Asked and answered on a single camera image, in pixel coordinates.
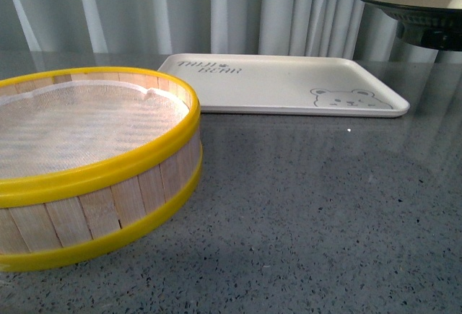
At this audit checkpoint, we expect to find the beige plate with black rim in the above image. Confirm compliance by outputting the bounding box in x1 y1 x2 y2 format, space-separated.
361 0 461 51

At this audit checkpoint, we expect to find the white steamed bun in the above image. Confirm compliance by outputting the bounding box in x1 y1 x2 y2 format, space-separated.
448 0 462 9

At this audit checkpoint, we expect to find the cream bear print tray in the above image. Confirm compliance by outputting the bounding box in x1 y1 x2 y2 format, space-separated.
160 53 410 118

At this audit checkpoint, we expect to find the grey white curtain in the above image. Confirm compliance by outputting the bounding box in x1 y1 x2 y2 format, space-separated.
1 0 461 64

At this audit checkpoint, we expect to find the yellow rimmed bamboo steamer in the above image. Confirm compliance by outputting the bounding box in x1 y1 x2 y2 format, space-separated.
1 66 203 271

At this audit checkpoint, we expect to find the white mesh steamer liner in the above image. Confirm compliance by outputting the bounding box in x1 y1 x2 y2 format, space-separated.
1 79 189 179

